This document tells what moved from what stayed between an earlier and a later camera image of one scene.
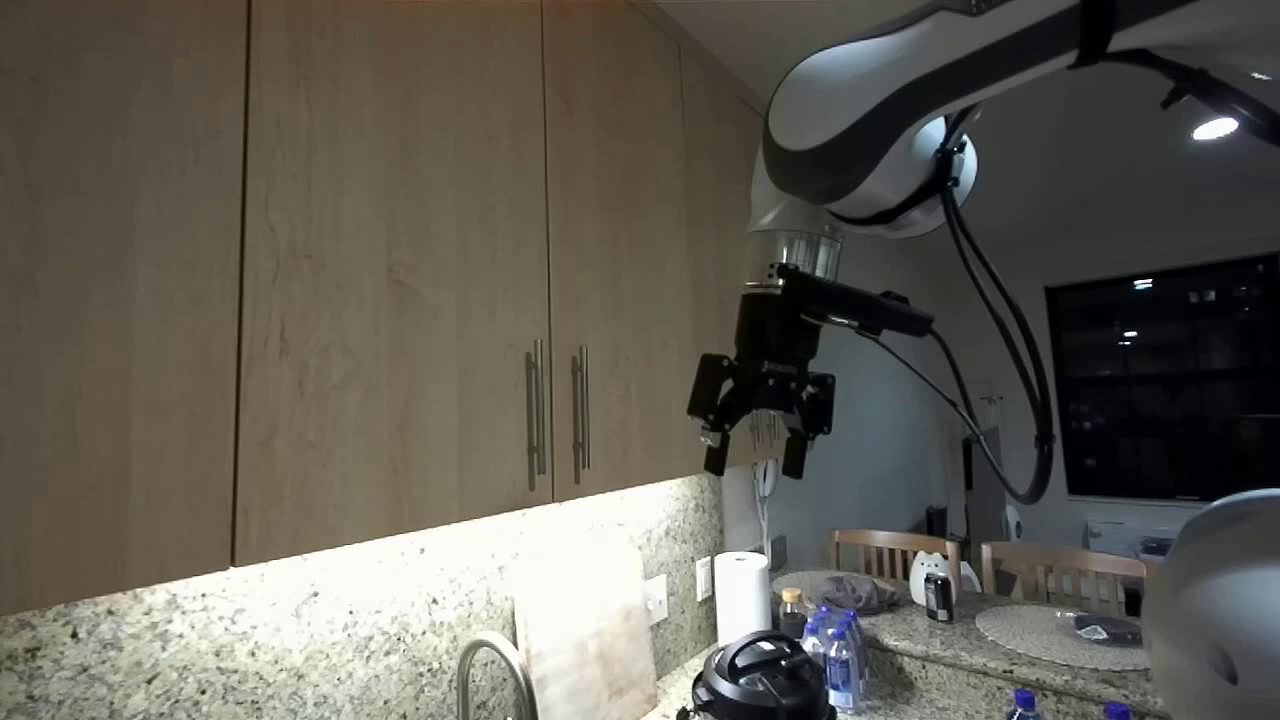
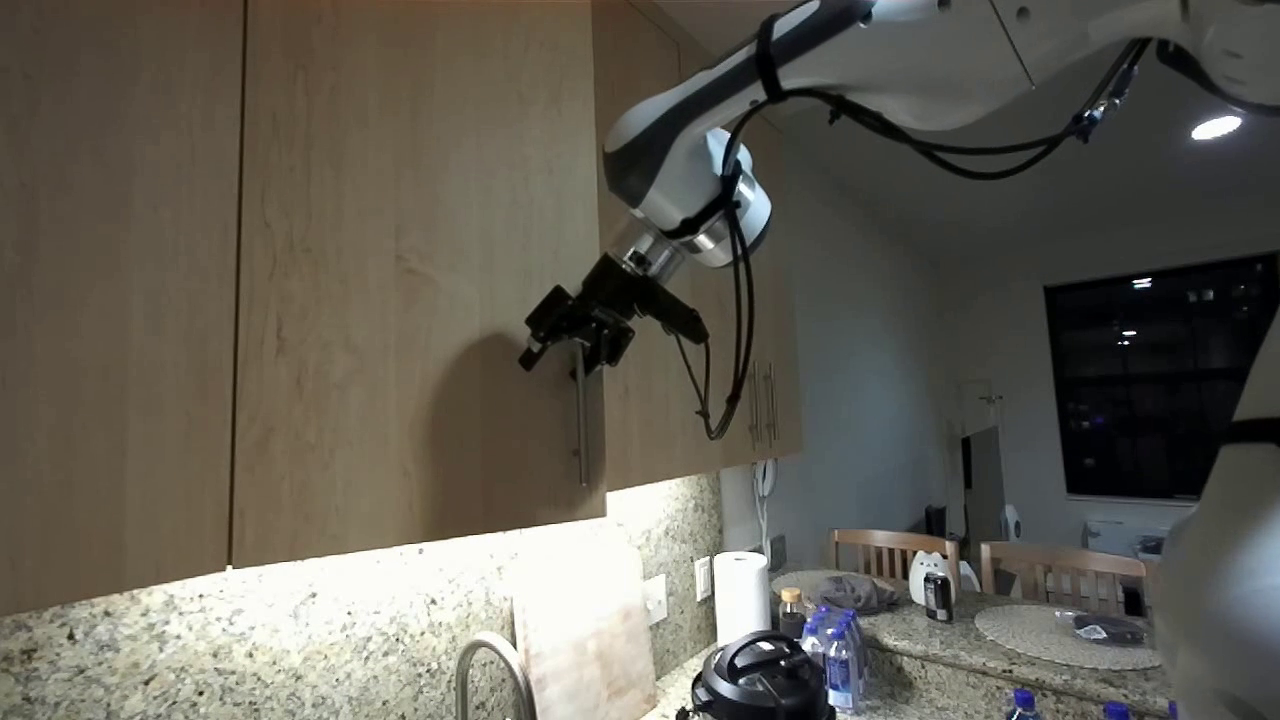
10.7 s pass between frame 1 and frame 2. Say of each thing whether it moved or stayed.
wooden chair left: stayed
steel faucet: stayed
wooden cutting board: stayed
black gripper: moved
